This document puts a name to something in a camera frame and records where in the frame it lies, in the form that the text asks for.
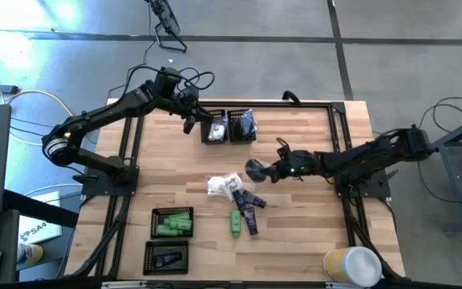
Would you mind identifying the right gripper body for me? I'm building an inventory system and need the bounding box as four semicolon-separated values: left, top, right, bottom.
278;150;321;180

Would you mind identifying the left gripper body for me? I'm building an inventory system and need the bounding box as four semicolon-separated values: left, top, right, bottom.
164;98;206;120

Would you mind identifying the vanity pack cotton swab bag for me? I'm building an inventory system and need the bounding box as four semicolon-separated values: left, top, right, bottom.
206;175;228;198
223;173;245;202
208;120;228;141

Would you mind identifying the small green packet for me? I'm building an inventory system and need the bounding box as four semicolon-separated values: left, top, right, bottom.
155;224;184;238

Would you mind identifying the dark blue squeeze tube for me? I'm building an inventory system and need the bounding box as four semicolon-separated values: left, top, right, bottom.
231;189;252;214
245;208;260;237
241;190;268;209
152;250;184;269

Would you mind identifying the black slotted plastic basket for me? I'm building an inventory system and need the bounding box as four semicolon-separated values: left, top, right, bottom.
142;239;190;276
226;108;257;145
150;205;195;239
199;108;229;145

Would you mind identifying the black table clamp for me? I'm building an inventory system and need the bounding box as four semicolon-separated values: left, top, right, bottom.
282;90;302;105

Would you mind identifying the black floor fan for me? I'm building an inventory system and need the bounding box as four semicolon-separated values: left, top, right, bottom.
144;0;188;55

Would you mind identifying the yellow white cylindrical container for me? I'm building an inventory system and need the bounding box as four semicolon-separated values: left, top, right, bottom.
322;246;383;288

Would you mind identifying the grey metal side table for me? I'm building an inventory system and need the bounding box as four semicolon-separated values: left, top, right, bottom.
431;110;462;236

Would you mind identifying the black desk leg beam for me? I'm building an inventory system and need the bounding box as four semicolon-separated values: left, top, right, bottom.
4;188;80;229

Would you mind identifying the white printed cardboard box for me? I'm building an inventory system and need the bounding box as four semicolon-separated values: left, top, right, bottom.
17;191;63;245

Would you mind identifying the yellow white can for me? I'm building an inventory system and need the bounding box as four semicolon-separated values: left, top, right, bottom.
16;242;44;266

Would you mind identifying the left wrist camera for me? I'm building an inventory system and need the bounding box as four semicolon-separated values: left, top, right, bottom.
178;88;201;106

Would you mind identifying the black fan power cable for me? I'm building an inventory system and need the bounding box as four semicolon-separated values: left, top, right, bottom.
106;38;154;97

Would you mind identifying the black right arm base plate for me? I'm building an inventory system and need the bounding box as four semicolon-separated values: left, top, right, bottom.
333;165;399;200

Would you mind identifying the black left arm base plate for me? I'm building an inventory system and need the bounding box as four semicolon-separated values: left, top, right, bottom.
80;165;140;197

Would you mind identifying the black floor cable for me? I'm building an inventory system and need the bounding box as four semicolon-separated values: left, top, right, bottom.
414;95;462;206

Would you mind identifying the cream floor cable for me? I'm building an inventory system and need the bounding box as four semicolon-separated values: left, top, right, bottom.
0;66;75;146

